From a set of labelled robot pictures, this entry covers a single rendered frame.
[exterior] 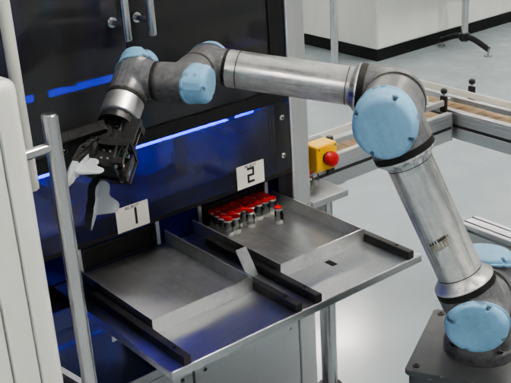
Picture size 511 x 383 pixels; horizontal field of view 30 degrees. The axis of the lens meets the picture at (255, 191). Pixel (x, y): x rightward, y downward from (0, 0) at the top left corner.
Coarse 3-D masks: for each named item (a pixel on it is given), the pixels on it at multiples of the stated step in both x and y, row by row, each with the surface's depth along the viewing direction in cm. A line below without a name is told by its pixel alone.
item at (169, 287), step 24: (168, 240) 232; (120, 264) 224; (144, 264) 223; (168, 264) 222; (192, 264) 222; (216, 264) 217; (96, 288) 210; (120, 288) 213; (144, 288) 212; (168, 288) 212; (192, 288) 211; (216, 288) 210; (240, 288) 206; (144, 312) 202; (168, 312) 195; (192, 312) 199
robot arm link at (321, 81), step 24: (192, 48) 191; (216, 48) 188; (216, 72) 186; (240, 72) 185; (264, 72) 184; (288, 72) 183; (312, 72) 182; (336, 72) 181; (360, 72) 179; (384, 72) 176; (408, 72) 176; (288, 96) 186; (312, 96) 184; (336, 96) 182; (360, 96) 179
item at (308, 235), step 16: (272, 192) 251; (288, 208) 247; (304, 208) 242; (192, 224) 237; (256, 224) 240; (272, 224) 239; (288, 224) 239; (304, 224) 238; (320, 224) 238; (336, 224) 234; (352, 224) 229; (224, 240) 228; (240, 240) 232; (256, 240) 231; (272, 240) 231; (288, 240) 230; (304, 240) 230; (320, 240) 229; (336, 240) 221; (352, 240) 225; (256, 256) 219; (272, 256) 223; (288, 256) 223; (304, 256) 216; (320, 256) 219; (288, 272) 214
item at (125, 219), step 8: (144, 200) 216; (120, 208) 212; (128, 208) 214; (136, 208) 215; (144, 208) 216; (120, 216) 213; (128, 216) 214; (144, 216) 217; (120, 224) 213; (128, 224) 215; (136, 224) 216; (144, 224) 218; (120, 232) 214
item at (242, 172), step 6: (252, 162) 233; (258, 162) 234; (240, 168) 231; (246, 168) 233; (258, 168) 235; (240, 174) 232; (246, 174) 233; (258, 174) 236; (264, 174) 237; (240, 180) 232; (246, 180) 234; (258, 180) 236; (264, 180) 237; (240, 186) 233; (246, 186) 234
